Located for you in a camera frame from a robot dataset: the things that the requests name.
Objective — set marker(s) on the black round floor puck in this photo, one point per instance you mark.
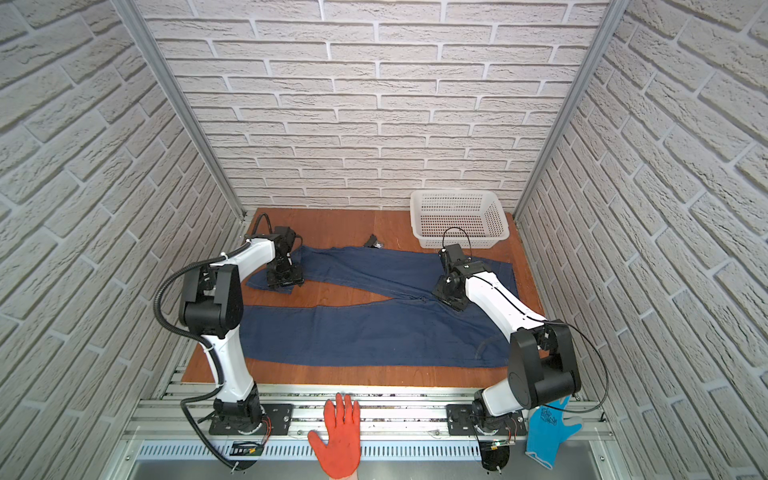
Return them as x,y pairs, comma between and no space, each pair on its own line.
494,458

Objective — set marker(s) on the blue work glove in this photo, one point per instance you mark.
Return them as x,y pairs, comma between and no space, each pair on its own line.
547,431

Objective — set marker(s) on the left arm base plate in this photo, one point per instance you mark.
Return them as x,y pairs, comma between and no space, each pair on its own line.
276,415

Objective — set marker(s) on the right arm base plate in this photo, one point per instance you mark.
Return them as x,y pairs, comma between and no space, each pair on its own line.
468,419

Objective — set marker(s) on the small black clip object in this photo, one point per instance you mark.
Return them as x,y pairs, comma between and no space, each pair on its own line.
373,242

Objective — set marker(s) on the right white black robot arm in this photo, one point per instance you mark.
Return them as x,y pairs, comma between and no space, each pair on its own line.
542,366

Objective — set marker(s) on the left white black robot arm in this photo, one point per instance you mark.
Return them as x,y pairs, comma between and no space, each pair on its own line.
212,308

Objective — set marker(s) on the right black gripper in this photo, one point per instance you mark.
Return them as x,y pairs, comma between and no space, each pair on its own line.
439,293

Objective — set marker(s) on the aluminium mounting rail frame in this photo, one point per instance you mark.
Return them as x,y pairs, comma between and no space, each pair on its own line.
397,424

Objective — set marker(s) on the small black electronics box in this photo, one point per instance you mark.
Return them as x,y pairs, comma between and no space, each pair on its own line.
246,449

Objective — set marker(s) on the dark blue denim trousers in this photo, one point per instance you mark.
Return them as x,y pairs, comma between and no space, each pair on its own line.
408,327

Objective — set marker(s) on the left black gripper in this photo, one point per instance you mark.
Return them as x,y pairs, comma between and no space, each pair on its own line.
276,282

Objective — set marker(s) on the red work glove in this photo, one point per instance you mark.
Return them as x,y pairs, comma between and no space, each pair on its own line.
340,456

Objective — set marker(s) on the white plastic laundry basket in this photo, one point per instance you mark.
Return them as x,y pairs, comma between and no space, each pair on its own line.
472,218

